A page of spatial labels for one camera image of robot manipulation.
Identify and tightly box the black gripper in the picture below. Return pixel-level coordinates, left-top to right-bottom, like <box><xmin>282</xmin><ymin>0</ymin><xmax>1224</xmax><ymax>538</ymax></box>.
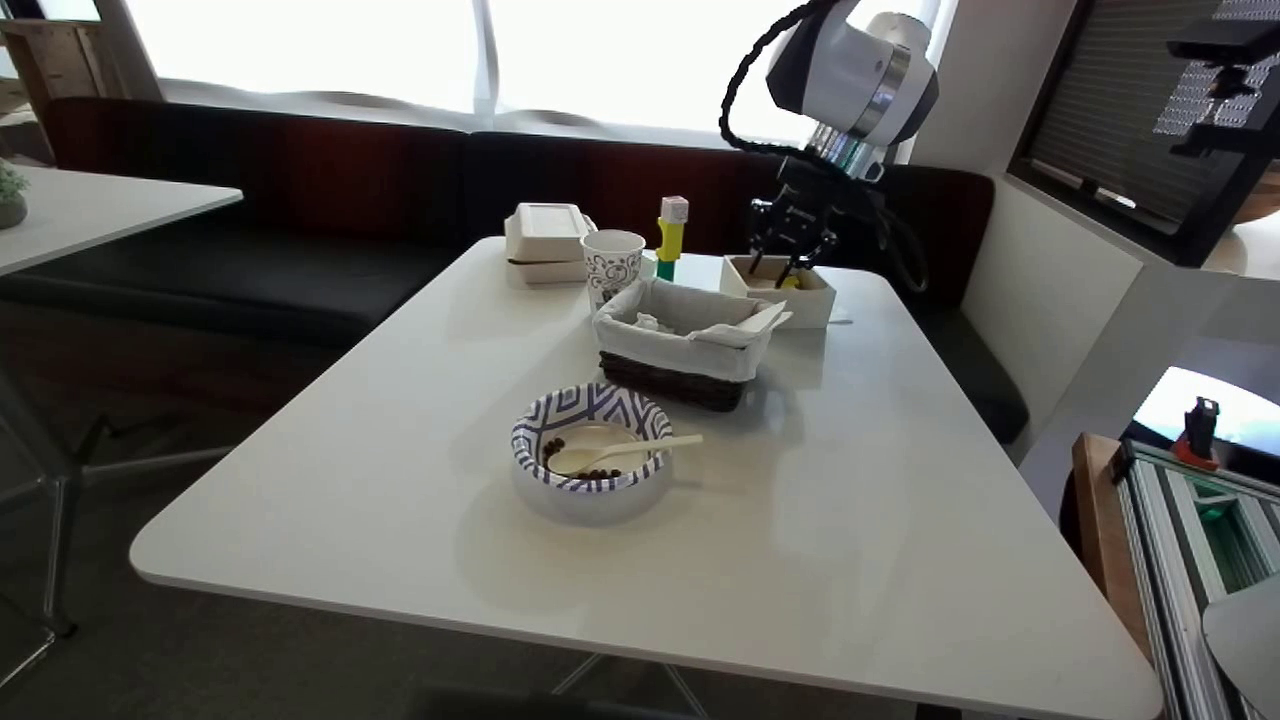
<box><xmin>749</xmin><ymin>160</ymin><xmax>867</xmax><ymax>288</ymax></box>

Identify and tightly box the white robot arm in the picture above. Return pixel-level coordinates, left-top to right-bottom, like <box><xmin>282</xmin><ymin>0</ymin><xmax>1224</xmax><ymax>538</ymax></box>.
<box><xmin>720</xmin><ymin>0</ymin><xmax>942</xmax><ymax>288</ymax></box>

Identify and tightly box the white square box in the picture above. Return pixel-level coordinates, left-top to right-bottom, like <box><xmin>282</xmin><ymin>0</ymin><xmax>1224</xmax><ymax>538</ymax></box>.
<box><xmin>720</xmin><ymin>255</ymin><xmax>836</xmax><ymax>333</ymax></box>

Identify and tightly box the yellow green block stack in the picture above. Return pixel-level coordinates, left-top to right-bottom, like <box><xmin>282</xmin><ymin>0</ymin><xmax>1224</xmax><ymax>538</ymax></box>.
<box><xmin>657</xmin><ymin>197</ymin><xmax>688</xmax><ymax>280</ymax></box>

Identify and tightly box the black and white patterned bowl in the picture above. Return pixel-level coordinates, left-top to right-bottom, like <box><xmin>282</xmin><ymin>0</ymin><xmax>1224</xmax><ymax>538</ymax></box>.
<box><xmin>510</xmin><ymin>380</ymin><xmax>674</xmax><ymax>525</ymax></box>

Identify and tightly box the wooden spoon in bowl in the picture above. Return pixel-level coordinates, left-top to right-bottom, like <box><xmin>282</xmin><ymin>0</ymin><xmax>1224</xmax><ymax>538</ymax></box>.
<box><xmin>547</xmin><ymin>433</ymin><xmax>704</xmax><ymax>476</ymax></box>

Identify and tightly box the dark basket with white liner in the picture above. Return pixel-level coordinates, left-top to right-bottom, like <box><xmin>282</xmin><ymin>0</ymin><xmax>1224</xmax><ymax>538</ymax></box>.
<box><xmin>593</xmin><ymin>280</ymin><xmax>791</xmax><ymax>413</ymax></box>

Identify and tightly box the white patterned paper cup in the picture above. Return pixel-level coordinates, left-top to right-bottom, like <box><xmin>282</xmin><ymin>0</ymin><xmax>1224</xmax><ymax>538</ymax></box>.
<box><xmin>583</xmin><ymin>228</ymin><xmax>646</xmax><ymax>302</ymax></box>

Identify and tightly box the white takeout clamshell container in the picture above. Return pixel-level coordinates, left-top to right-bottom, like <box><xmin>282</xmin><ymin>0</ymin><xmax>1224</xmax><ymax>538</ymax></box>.
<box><xmin>504</xmin><ymin>199</ymin><xmax>593</xmax><ymax>284</ymax></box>

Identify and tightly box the metal table leg base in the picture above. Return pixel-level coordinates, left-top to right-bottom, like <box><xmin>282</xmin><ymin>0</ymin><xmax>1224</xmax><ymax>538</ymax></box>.
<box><xmin>547</xmin><ymin>656</ymin><xmax>713</xmax><ymax>720</ymax></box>

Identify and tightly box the dark upholstered bench sofa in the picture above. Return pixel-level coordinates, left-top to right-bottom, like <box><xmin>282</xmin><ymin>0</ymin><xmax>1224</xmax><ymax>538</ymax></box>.
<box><xmin>0</xmin><ymin>98</ymin><xmax>1027</xmax><ymax>440</ymax></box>

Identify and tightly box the white side table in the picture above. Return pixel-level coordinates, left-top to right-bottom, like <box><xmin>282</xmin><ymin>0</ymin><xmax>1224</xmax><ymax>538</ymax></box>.
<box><xmin>0</xmin><ymin>165</ymin><xmax>246</xmax><ymax>274</ymax></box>

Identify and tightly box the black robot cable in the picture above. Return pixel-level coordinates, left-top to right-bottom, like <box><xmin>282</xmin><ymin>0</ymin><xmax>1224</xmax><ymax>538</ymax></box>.
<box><xmin>715</xmin><ymin>0</ymin><xmax>836</xmax><ymax>160</ymax></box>

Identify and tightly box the black framed wall monitor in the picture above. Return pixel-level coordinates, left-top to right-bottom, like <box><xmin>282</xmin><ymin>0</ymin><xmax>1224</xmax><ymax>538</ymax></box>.
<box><xmin>1013</xmin><ymin>0</ymin><xmax>1280</xmax><ymax>266</ymax></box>

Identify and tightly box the metal frame cart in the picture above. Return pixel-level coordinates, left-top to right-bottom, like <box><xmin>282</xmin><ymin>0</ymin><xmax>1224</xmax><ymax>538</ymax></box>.
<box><xmin>1061</xmin><ymin>394</ymin><xmax>1280</xmax><ymax>720</ymax></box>

